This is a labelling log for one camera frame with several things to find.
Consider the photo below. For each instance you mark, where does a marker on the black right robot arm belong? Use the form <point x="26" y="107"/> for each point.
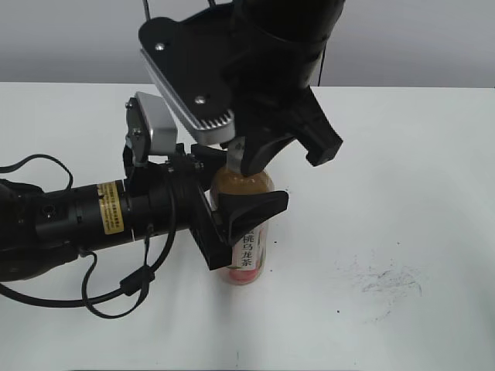
<point x="292" y="20"/>

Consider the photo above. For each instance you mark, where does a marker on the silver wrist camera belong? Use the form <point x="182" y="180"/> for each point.
<point x="151" y="128"/>
<point x="185" y="63"/>

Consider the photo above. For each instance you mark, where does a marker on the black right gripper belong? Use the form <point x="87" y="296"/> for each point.
<point x="273" y="102"/>

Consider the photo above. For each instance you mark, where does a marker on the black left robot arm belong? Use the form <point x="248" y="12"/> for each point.
<point x="43" y="230"/>

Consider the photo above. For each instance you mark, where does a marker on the white bottle cap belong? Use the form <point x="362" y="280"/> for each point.
<point x="235" y="153"/>

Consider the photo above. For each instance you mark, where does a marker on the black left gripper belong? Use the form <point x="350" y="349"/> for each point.
<point x="171" y="196"/>

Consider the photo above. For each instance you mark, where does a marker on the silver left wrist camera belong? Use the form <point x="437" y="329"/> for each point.
<point x="151" y="128"/>

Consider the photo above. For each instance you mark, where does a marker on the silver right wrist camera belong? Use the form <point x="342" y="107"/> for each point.
<point x="185" y="63"/>

